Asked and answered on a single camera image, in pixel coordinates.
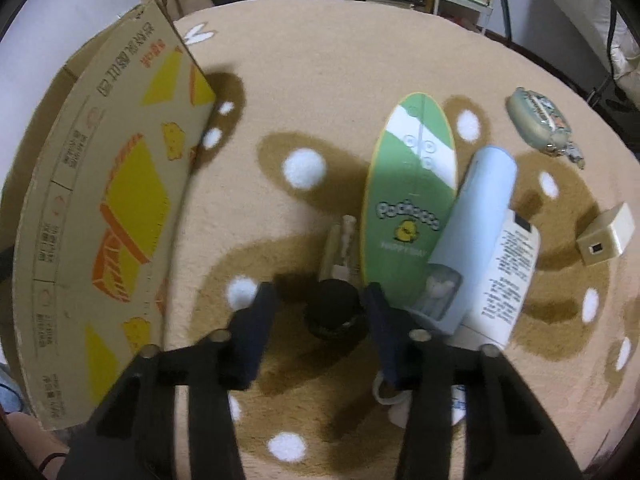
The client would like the green earbud case with keychain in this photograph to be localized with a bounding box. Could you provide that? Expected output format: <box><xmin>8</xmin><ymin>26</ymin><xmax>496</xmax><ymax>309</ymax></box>
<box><xmin>506</xmin><ymin>87</ymin><xmax>586</xmax><ymax>168</ymax></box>

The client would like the cream cube charger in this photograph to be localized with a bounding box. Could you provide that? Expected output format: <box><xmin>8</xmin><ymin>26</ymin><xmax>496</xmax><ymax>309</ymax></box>
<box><xmin>576</xmin><ymin>202</ymin><xmax>636</xmax><ymax>267</ymax></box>

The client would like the beige flower-print blanket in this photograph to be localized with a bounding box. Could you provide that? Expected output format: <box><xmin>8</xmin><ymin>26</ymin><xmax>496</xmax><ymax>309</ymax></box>
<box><xmin>0</xmin><ymin>0</ymin><xmax>640</xmax><ymax>480</ymax></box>

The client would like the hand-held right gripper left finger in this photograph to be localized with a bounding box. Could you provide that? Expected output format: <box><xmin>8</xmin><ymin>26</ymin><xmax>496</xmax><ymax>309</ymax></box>
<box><xmin>57</xmin><ymin>282</ymin><xmax>278</xmax><ymax>480</ymax></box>

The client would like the light blue tube case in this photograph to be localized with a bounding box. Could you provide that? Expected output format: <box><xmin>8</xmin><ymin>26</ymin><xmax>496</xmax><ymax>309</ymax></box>
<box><xmin>404</xmin><ymin>146</ymin><xmax>518</xmax><ymax>336</ymax></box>

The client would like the black car key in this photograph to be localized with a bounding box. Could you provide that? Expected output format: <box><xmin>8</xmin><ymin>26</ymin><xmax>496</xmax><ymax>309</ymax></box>
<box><xmin>303</xmin><ymin>280</ymin><xmax>368</xmax><ymax>343</ymax></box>

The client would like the person's left forearm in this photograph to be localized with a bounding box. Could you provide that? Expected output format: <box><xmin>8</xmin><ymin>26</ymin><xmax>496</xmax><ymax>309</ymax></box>
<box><xmin>0</xmin><ymin>407</ymin><xmax>68</xmax><ymax>480</ymax></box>

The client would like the printed cardboard box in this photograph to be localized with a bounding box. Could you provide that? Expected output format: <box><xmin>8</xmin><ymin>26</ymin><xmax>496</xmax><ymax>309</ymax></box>
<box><xmin>0</xmin><ymin>0</ymin><xmax>217</xmax><ymax>431</ymax></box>

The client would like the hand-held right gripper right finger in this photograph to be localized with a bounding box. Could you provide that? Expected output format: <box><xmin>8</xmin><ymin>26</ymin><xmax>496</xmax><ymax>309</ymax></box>
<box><xmin>361</xmin><ymin>282</ymin><xmax>586</xmax><ymax>480</ymax></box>

